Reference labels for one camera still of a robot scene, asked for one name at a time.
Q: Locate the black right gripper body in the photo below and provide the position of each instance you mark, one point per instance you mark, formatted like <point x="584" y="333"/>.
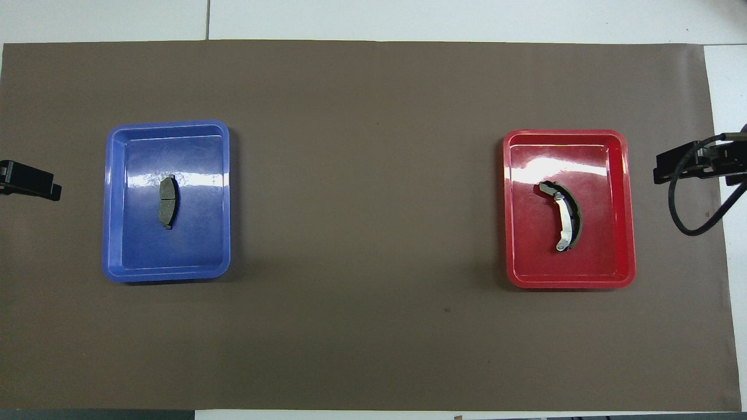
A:
<point x="715" y="158"/>

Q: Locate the blue plastic tray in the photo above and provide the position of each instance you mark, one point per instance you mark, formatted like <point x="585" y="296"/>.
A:
<point x="198" y="245"/>

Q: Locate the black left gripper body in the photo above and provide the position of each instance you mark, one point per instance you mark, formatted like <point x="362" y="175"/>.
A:
<point x="26" y="179"/>

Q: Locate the brown table mat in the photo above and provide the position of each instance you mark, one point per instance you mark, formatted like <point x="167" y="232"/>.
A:
<point x="373" y="321"/>

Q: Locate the dark brake pad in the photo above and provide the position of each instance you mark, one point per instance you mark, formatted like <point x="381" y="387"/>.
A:
<point x="168" y="201"/>

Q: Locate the red plastic tray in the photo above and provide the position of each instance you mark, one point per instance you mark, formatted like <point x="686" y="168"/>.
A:
<point x="601" y="256"/>

